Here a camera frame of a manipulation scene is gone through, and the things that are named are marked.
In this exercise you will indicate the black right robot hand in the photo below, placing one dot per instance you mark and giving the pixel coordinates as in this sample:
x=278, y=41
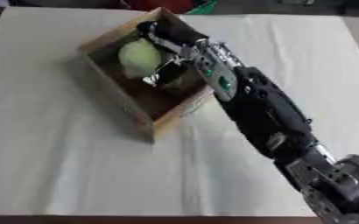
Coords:
x=175, y=30

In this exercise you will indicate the pale green round toy fruit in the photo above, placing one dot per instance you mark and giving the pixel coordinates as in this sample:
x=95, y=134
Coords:
x=139, y=57

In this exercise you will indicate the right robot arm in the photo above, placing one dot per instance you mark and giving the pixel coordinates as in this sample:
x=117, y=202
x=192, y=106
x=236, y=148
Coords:
x=261, y=110

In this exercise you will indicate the tan cardboard box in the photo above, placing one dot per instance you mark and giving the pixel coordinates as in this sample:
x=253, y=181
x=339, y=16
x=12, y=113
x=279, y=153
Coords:
x=152, y=96

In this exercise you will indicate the red object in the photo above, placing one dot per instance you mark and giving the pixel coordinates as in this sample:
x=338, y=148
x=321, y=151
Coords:
x=159, y=4

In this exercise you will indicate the green object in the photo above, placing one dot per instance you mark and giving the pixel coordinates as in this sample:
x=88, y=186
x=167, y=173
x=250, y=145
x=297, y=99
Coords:
x=204, y=8

